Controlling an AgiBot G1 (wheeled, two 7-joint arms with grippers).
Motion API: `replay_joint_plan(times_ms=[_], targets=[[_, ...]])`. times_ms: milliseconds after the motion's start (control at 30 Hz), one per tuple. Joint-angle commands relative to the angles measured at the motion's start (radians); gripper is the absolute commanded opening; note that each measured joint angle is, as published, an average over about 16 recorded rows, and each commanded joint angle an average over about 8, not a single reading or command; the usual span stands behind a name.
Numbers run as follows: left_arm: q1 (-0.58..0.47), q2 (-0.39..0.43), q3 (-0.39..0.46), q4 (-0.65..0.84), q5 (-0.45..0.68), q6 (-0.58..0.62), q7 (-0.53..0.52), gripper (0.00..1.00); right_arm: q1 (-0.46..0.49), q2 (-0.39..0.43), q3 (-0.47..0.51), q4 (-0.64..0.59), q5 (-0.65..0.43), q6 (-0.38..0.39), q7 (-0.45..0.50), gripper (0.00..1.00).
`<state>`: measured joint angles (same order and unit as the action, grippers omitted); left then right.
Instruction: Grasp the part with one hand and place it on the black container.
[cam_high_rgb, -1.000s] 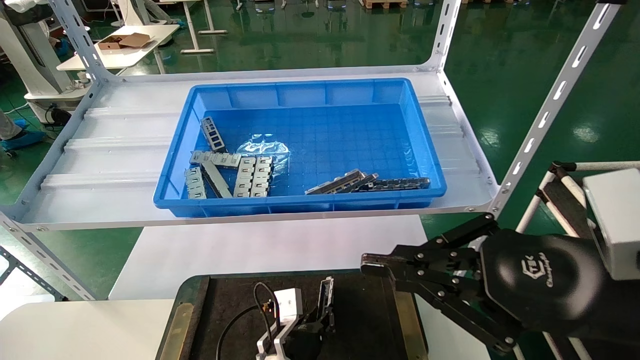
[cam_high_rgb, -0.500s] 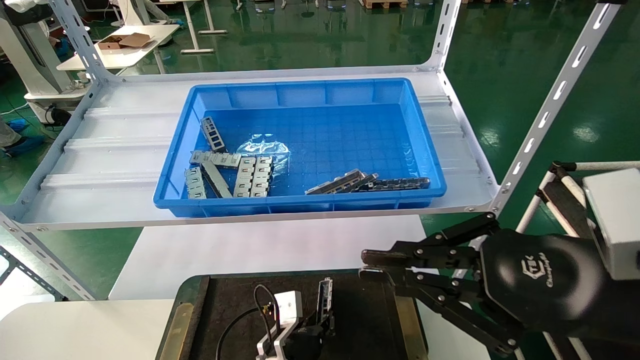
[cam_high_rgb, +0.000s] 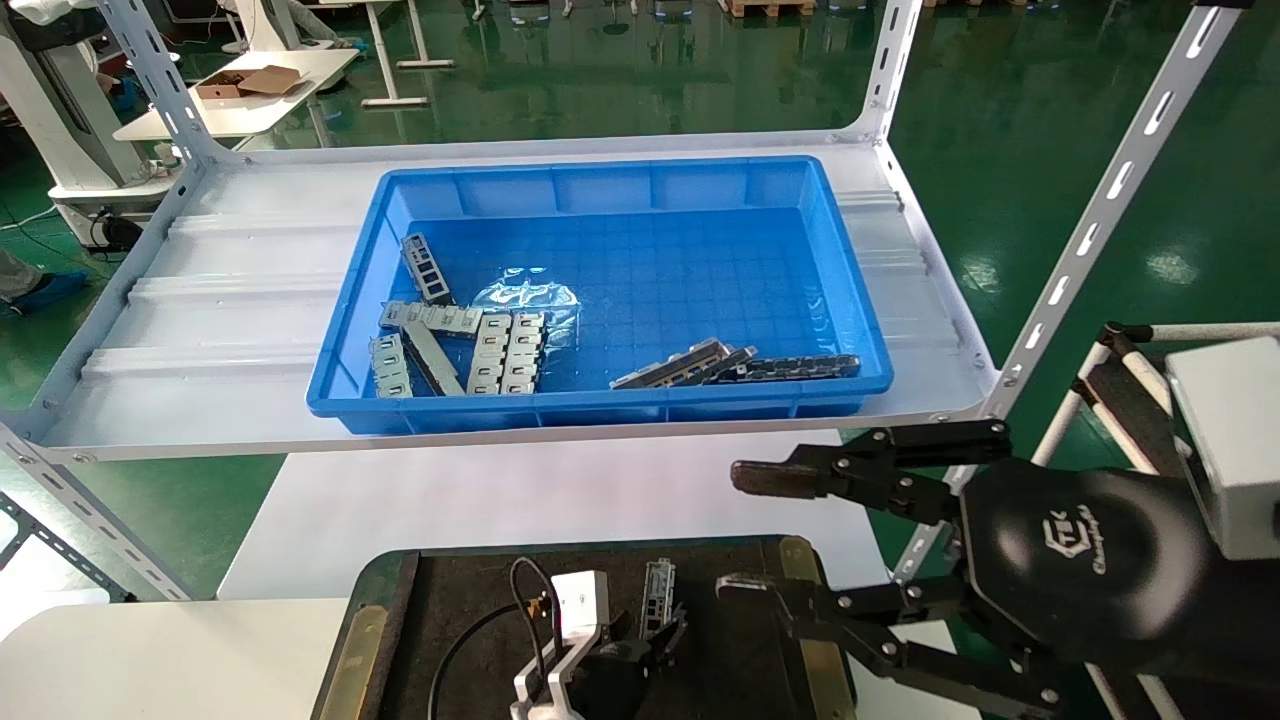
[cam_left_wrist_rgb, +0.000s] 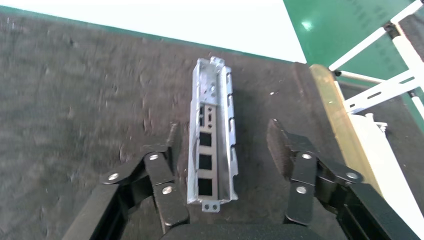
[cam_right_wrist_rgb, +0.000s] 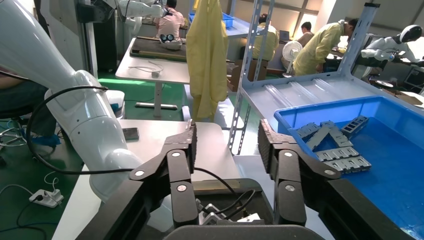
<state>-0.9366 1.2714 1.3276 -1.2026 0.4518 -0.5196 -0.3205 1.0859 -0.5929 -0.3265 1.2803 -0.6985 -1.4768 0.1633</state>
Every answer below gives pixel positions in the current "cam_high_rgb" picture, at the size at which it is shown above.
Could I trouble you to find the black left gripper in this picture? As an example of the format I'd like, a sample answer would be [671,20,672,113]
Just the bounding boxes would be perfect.
[568,605,691,720]

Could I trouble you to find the black container tray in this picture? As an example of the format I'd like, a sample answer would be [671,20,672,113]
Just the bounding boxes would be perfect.
[312,535,859,720]

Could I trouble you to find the white rounded table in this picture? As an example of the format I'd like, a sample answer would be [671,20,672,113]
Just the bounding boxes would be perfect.
[113,48,361,141]

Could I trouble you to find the open flat cardboard box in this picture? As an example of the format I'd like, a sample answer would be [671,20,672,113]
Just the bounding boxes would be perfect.
[195,65,306,99]

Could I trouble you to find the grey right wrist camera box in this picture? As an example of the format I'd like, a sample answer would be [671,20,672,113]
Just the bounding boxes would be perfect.
[1165,337,1280,561]

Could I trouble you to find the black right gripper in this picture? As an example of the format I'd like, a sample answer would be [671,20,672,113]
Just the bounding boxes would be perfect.
[716,418,1280,719]

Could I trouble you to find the blue plastic bin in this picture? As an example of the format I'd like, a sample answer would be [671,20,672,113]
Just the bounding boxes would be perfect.
[306,155,896,436]

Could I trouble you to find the pipe frame cart black mats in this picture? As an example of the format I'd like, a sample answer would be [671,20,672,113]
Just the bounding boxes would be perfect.
[1030,320,1280,720]

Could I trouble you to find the long metal bracket part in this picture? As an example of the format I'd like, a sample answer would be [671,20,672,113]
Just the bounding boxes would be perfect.
[640,558,678,641]

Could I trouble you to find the white machine pedestal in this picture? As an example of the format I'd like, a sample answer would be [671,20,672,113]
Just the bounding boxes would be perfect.
[0,0,191,251]

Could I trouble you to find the clear plastic bag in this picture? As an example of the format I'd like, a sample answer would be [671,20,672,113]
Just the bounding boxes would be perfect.
[470,268,582,347]

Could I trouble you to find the long black perforated part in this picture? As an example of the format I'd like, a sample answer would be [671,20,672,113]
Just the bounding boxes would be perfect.
[735,354,861,384]

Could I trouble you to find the white table base frame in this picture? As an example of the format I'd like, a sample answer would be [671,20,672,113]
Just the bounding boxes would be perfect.
[360,0,457,109]

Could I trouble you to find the white metal shelf rack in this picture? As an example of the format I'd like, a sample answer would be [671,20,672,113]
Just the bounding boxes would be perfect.
[0,0,1251,601]

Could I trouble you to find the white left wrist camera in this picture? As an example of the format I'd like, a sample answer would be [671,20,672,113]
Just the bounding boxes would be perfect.
[512,570,613,720]

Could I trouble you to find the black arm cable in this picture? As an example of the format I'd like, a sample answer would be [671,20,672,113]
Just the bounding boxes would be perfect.
[428,557,561,720]

